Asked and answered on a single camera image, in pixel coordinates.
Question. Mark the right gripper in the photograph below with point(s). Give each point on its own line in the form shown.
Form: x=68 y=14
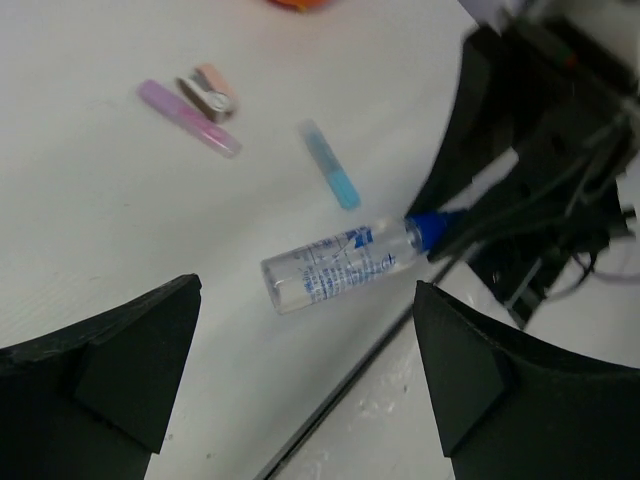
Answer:
x=563 y=104

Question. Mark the orange round divided container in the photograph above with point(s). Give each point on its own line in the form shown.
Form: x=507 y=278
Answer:
x=303 y=5

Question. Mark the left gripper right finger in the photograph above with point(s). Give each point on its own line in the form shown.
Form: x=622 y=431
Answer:
x=510 y=406

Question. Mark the pink purple highlighter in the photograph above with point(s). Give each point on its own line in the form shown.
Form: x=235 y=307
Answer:
x=176 y=110

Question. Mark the light blue highlighter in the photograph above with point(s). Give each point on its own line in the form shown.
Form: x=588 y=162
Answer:
x=333 y=172

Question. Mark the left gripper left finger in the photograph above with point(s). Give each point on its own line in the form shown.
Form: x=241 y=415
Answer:
x=93 y=400

